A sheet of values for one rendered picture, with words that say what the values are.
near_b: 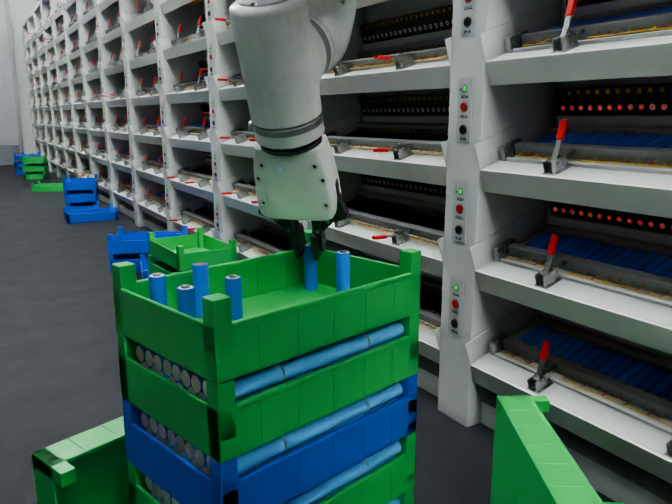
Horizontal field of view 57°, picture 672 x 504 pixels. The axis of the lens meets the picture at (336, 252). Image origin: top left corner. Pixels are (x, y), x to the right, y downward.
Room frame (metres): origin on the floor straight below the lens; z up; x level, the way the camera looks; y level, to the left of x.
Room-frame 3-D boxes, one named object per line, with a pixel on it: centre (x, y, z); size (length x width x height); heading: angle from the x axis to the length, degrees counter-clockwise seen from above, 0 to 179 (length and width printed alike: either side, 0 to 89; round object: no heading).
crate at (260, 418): (0.70, 0.07, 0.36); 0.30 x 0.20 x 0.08; 135
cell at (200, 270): (0.71, 0.16, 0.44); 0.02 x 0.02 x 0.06
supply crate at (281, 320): (0.70, 0.07, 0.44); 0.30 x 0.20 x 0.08; 135
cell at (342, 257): (0.78, -0.01, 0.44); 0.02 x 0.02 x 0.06
